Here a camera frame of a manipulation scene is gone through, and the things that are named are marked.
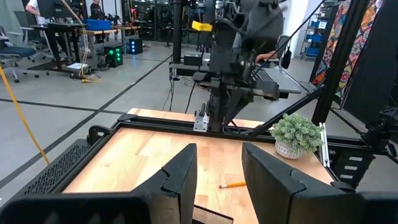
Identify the yellow hanging cable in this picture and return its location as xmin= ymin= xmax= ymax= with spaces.
xmin=0 ymin=67 xmax=50 ymax=166

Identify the computer tower with blue lights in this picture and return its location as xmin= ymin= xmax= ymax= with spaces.
xmin=128 ymin=38 xmax=144 ymax=55

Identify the yellow label tag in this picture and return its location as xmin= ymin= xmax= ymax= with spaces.
xmin=191 ymin=20 xmax=213 ymax=32

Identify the computer tower with green lights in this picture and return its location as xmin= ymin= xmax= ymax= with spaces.
xmin=104 ymin=44 xmax=124 ymax=68

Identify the potted green plant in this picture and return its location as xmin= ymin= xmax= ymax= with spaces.
xmin=269 ymin=113 xmax=325 ymax=160

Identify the black standing desk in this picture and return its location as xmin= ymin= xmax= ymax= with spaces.
xmin=30 ymin=22 xmax=85 ymax=74

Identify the white metal bracket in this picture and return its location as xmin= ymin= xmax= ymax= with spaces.
xmin=193 ymin=111 xmax=210 ymax=133

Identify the wooden bench with crate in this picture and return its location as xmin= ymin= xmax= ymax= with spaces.
xmin=79 ymin=26 xmax=141 ymax=60

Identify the black perforated side panel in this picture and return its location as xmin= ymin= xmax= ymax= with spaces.
xmin=18 ymin=138 xmax=91 ymax=196

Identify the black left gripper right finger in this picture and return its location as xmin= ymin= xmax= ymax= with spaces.
xmin=241 ymin=142 xmax=398 ymax=224

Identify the colourful patterned quilt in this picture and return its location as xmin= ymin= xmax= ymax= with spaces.
xmin=312 ymin=0 xmax=384 ymax=100

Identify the dark office chair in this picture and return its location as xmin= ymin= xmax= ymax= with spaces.
xmin=0 ymin=26 xmax=40 ymax=84

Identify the black desk with keyboard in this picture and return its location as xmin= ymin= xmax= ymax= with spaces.
xmin=169 ymin=60 xmax=302 ymax=95

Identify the black computer monitor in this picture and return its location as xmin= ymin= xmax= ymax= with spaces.
xmin=36 ymin=0 xmax=73 ymax=19

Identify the yellow pencil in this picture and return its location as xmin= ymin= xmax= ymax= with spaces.
xmin=218 ymin=181 xmax=247 ymax=190

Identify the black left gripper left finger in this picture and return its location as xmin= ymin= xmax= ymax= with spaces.
xmin=0 ymin=142 xmax=198 ymax=224

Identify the blue plastic crate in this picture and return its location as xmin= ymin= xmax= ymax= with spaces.
xmin=86 ymin=19 xmax=112 ymax=31

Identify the shelf with blue bins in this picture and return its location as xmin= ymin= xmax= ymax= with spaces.
xmin=300 ymin=18 xmax=328 ymax=62

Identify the black corner cable hook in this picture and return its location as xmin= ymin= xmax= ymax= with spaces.
xmin=86 ymin=124 xmax=113 ymax=146

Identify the person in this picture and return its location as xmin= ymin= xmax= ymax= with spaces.
xmin=24 ymin=0 xmax=41 ymax=16
xmin=254 ymin=49 xmax=279 ymax=62
xmin=90 ymin=0 xmax=106 ymax=20

